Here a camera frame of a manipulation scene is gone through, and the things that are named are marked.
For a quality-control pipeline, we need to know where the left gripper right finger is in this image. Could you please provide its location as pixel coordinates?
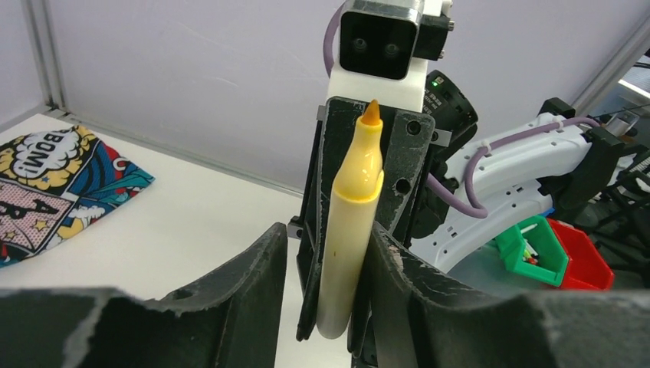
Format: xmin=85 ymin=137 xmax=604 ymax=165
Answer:
xmin=368 ymin=224 xmax=649 ymax=367

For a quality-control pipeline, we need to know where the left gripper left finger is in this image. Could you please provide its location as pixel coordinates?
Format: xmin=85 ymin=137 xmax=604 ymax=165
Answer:
xmin=1 ymin=222 xmax=287 ymax=367

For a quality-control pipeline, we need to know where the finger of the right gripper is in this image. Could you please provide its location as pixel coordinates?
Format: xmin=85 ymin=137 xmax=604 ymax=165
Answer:
xmin=296 ymin=99 xmax=366 ymax=342
xmin=347 ymin=109 xmax=435 ymax=359

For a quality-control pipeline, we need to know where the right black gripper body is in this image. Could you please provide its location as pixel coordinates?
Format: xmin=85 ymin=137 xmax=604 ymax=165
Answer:
xmin=287 ymin=96 xmax=453 ymax=245

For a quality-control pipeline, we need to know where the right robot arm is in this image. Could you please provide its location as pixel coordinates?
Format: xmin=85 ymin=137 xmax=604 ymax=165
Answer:
xmin=291 ymin=65 xmax=649 ymax=367

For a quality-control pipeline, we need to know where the green storage bin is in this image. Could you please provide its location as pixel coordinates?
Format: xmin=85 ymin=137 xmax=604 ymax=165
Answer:
xmin=494 ymin=215 xmax=569 ymax=287

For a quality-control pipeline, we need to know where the red storage bin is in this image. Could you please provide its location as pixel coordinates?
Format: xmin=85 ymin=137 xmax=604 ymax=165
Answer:
xmin=547 ymin=218 xmax=615 ymax=291

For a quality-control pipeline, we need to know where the comic print pencil pouch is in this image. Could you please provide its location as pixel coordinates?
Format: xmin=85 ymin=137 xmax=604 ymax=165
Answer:
xmin=1 ymin=125 xmax=155 ymax=267

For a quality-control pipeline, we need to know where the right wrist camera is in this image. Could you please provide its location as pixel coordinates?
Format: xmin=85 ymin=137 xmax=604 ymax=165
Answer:
xmin=322 ymin=0 xmax=455 ymax=112

